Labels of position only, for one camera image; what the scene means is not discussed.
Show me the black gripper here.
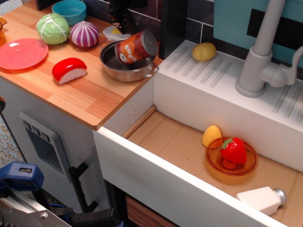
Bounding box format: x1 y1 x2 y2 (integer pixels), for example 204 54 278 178
108 0 148 35

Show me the orange beans can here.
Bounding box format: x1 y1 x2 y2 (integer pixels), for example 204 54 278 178
115 30 158 64

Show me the stainless steel pot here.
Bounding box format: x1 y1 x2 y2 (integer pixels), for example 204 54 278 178
99 40 159 82

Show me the toy fried egg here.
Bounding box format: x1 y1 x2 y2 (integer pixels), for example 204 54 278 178
102 26 131 41

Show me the purple striped toy onion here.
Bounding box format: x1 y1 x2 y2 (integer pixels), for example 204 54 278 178
70 21 99 48

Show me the teal plastic bowl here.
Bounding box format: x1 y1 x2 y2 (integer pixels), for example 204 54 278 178
52 0 87 26

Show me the green toy cabbage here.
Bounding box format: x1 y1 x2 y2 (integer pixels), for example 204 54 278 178
36 13 70 45

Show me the yellow toy potato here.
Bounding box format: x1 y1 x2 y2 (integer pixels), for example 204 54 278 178
192 42 216 61

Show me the pink plastic plate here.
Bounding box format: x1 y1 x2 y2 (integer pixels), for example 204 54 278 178
0 38 48 70

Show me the orange transparent cup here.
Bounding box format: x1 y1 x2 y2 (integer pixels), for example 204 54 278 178
0 17 7 46

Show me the grey toy faucet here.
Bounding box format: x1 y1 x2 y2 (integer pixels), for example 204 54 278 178
235 0 303 97

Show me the grey oven control panel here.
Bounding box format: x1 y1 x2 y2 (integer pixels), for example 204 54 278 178
19 112 71 182

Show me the yellow toy corn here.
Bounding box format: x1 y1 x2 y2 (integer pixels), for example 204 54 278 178
202 125 222 149

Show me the orange transparent dish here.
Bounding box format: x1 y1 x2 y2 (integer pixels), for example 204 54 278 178
205 137 258 176

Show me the red toy strawberry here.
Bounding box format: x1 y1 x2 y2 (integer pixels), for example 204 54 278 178
220 137 247 164

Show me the blue clamp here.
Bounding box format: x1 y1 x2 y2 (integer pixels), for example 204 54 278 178
0 162 44 193

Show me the white salt shaker bottle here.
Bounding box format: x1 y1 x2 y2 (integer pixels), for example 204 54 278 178
236 186 287 216

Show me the black oven door handle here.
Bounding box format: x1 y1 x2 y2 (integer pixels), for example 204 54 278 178
68 163 98 213

